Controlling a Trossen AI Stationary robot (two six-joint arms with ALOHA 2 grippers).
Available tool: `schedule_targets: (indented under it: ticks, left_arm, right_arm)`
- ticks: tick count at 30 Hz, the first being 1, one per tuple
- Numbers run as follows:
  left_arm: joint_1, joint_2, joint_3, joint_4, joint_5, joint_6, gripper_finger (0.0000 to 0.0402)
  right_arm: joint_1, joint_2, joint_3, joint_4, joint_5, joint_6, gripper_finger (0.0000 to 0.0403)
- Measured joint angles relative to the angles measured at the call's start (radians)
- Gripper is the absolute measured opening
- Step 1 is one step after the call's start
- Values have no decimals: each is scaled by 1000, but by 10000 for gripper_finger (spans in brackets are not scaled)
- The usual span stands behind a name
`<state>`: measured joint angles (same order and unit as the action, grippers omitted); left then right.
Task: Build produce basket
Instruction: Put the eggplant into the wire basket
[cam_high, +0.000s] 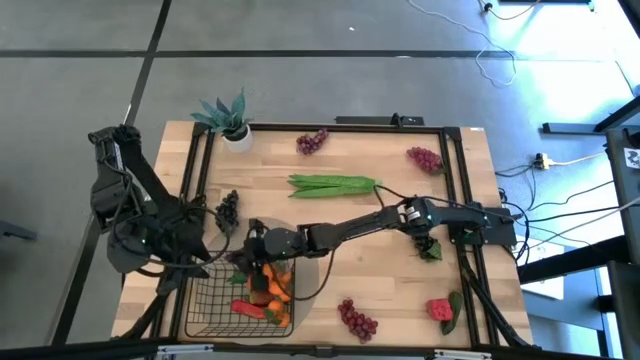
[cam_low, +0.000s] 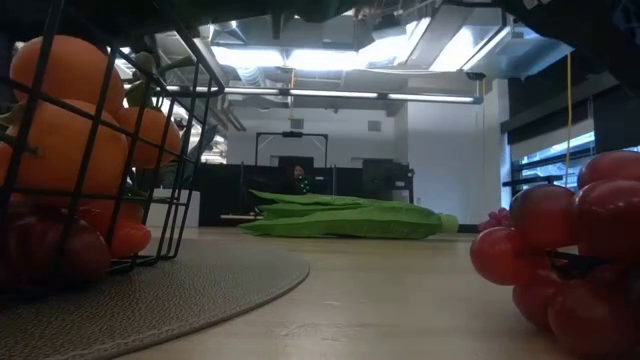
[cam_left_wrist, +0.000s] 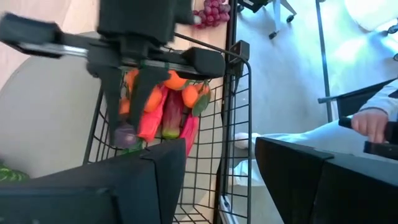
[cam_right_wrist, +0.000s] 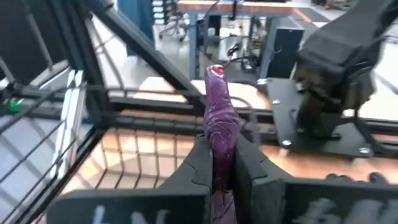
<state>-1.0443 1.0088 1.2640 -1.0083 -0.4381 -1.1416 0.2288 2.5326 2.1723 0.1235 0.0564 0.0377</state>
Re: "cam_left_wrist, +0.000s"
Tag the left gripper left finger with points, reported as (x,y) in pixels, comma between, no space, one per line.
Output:
(93,193)

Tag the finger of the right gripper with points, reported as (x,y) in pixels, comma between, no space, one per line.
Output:
(149,87)
(112,93)

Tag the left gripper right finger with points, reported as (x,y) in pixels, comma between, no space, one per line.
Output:
(326,193)

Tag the orange tangerine cluster toy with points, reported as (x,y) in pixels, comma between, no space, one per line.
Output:
(154,99)
(189,95)

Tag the red and green pepper toy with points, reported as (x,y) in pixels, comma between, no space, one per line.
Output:
(172,115)

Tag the orange carrot toy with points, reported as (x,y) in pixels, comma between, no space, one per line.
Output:
(150,124)

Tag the dark purple eggplant toy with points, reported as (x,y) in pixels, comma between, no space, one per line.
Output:
(126,137)

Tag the red chili pepper toy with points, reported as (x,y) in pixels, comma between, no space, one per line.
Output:
(189,133)

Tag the green striped vegetable toy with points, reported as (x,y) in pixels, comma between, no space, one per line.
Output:
(11,174)

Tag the red grape bunch toy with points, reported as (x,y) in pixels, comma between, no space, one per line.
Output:
(213,14)

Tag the person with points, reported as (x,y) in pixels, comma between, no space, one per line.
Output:
(311,137)

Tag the round grey placemat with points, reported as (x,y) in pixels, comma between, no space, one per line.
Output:
(46,109)

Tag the person's hand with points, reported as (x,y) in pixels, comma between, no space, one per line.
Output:
(370,124)

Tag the black bar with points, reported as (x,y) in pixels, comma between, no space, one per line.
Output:
(351,102)

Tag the black metal pole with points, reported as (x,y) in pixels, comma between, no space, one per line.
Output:
(323,62)

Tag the wheeled chair base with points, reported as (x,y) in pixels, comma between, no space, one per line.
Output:
(276,18)

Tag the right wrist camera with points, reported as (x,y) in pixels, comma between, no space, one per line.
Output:
(140,18)

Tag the small black camera box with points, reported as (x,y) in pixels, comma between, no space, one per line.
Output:
(241,51)

